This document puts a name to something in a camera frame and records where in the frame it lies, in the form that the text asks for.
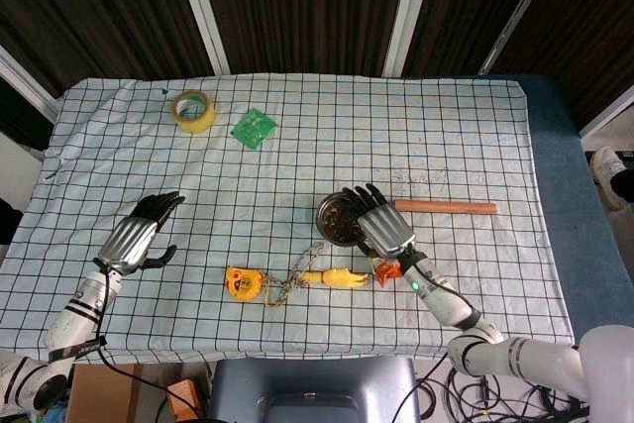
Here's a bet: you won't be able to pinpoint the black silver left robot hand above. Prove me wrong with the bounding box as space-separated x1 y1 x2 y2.
96 190 186 276

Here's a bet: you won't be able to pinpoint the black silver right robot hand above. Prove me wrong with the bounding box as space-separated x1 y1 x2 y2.
340 183 416 265

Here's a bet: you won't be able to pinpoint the wooden rolling pin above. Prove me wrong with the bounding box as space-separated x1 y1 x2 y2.
394 199 498 217

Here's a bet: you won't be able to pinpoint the stainless steel bowl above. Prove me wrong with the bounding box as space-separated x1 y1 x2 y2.
315 192 370 248

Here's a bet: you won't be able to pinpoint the orange white snack packet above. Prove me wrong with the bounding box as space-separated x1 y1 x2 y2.
373 260 401 288

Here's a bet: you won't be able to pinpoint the yellow rubber chicken toy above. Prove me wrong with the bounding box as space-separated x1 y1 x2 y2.
301 266 370 290

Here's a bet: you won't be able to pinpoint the white checkered tablecloth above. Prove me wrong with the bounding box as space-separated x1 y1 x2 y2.
0 74 577 365

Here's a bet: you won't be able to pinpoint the yellow tape measure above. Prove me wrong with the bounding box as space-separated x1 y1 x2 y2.
225 266 264 301

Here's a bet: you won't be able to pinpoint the yellow tape roll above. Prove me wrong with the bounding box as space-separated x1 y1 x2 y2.
170 89 218 135

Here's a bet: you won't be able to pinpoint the brown cardboard box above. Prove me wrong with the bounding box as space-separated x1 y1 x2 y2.
66 363 150 423

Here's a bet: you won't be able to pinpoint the orange floor object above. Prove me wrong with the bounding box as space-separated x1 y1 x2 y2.
166 378 209 417

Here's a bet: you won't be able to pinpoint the green foil packet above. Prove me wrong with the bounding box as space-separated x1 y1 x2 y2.
229 108 277 151

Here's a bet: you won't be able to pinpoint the grey robot torso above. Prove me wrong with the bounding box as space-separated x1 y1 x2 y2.
207 357 422 423

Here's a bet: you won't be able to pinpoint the blue table padding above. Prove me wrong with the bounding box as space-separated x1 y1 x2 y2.
514 73 634 345

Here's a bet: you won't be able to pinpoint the white shoe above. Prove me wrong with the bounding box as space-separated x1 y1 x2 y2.
588 146 629 211

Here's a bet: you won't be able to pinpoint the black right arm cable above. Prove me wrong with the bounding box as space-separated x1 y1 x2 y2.
420 271 484 328

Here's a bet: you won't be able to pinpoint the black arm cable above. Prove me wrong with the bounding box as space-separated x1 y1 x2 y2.
420 271 484 328
93 268 212 423

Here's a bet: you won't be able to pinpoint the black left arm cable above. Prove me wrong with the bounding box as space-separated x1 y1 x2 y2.
93 268 212 423

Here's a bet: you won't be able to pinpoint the braided beige rope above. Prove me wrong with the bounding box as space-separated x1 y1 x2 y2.
261 242 326 310

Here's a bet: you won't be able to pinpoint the white partition post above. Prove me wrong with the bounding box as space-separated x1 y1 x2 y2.
579 93 634 140
477 0 554 75
0 44 59 125
382 0 440 76
170 0 230 75

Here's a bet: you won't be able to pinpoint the black floor cables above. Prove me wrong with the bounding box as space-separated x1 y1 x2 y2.
420 358 590 423

